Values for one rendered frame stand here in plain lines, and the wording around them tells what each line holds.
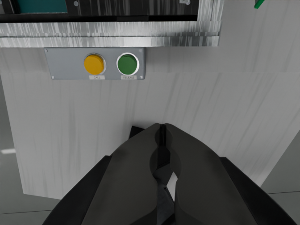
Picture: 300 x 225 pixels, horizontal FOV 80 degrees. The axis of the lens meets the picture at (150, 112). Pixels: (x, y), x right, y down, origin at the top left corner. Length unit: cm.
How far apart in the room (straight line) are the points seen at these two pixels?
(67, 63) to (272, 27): 48
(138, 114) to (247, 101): 32
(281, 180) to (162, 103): 196
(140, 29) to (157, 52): 12
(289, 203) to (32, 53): 264
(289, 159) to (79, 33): 206
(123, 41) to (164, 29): 8
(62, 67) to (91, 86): 13
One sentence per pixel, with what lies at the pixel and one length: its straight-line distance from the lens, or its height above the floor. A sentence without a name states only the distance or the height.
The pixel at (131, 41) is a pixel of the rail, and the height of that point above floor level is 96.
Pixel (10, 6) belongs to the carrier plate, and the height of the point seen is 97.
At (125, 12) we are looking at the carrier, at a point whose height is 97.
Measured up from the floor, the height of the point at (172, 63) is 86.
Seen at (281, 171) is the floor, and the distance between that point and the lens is 226.
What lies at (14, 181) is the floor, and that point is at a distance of 255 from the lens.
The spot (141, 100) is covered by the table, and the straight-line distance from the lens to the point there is 53.
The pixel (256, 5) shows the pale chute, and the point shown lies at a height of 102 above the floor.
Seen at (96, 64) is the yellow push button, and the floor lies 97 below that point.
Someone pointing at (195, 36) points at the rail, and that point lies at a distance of 39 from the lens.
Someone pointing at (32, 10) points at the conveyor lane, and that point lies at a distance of 47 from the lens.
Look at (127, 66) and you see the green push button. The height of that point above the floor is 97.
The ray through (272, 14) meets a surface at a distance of 55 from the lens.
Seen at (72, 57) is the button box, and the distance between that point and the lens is 43.
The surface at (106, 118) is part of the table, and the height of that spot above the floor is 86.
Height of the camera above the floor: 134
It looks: 63 degrees down
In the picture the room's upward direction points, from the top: 176 degrees counter-clockwise
